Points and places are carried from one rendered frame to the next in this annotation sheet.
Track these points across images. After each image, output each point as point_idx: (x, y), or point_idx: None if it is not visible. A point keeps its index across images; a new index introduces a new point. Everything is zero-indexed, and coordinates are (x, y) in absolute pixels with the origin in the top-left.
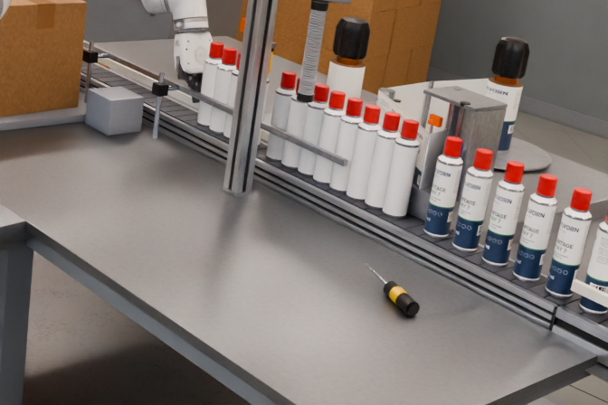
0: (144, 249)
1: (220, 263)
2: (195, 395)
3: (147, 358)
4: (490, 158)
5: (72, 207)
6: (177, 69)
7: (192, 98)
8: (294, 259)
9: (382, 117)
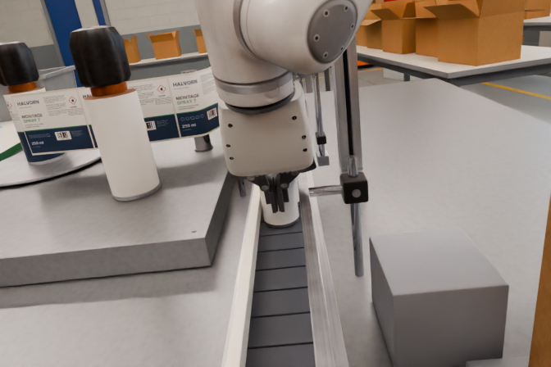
0: (488, 126)
1: (434, 119)
2: None
3: None
4: None
5: (550, 156)
6: (305, 161)
7: (289, 200)
8: (377, 121)
9: (210, 91)
